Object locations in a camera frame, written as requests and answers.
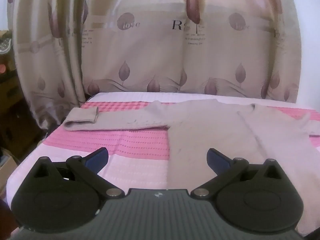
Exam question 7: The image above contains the beige knit sweater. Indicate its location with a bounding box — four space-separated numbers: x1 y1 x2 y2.
63 99 320 230

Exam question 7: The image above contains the pink white striped blanket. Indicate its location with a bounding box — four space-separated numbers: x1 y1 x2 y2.
6 92 320 240

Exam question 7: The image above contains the dark cluttered shelf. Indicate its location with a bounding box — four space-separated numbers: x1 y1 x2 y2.
0 30 28 140

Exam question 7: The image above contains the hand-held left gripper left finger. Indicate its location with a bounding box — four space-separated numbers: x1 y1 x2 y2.
32 147 126 199

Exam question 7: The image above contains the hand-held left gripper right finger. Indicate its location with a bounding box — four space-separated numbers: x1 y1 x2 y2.
191 148 286 200

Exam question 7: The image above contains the cardboard box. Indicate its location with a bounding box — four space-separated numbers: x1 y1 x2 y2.
0 155 18 195

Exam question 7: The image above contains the beige leaf print curtain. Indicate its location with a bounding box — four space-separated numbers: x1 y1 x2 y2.
7 0 300 130

